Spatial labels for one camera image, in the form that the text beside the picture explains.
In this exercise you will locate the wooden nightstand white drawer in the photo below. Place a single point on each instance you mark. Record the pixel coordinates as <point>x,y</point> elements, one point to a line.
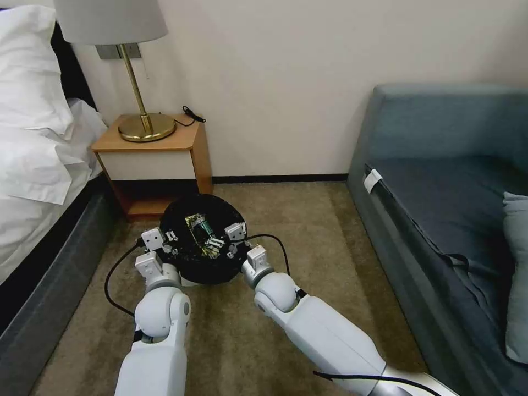
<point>161,163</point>

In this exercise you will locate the white sofa tag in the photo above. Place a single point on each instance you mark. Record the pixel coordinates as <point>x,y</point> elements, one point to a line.
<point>373,180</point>

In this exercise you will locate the black headboard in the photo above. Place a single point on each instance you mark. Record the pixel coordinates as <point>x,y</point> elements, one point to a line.
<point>78,78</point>

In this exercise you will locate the grey upholstered bed base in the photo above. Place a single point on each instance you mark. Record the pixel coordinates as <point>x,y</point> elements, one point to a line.
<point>45,284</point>

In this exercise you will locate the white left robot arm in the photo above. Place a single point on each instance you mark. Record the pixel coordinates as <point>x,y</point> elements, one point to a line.
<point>152,363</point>

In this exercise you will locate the shiny green snack wrapper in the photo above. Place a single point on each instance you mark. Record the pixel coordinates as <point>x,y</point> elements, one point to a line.
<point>200,231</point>

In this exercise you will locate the white duvet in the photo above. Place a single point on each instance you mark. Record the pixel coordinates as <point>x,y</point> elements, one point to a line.
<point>33,185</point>

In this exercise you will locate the grey-blue sofa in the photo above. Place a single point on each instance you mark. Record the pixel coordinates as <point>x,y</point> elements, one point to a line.
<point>433,185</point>

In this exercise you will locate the grey metal wall plate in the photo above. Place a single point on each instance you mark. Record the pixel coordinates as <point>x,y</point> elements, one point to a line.
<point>108,51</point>

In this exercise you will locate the black baseboard strip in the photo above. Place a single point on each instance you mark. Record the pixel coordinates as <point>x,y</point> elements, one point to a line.
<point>280,179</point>

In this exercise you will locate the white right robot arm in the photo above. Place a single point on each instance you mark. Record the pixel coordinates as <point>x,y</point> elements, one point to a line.
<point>330,330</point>

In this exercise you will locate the pale blue cushion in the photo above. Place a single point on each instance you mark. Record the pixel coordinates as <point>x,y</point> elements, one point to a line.
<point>517,280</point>

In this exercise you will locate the brass table lamp grey shade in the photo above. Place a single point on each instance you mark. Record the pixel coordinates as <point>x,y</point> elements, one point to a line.
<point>111,20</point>

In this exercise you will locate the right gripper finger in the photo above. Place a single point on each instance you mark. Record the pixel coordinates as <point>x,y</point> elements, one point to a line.
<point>232,251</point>
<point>216,242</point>

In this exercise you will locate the white pillow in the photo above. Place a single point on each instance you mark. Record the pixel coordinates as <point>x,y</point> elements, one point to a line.
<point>24,70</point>

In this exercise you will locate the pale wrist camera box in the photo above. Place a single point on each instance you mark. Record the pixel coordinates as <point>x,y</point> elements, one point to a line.
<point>151,239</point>
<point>236,231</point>

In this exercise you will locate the trash bin with black bag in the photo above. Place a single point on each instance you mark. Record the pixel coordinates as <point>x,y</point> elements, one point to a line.
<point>202,270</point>

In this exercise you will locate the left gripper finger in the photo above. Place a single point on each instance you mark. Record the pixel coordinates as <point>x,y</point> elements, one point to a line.
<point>170,236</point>
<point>170,249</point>

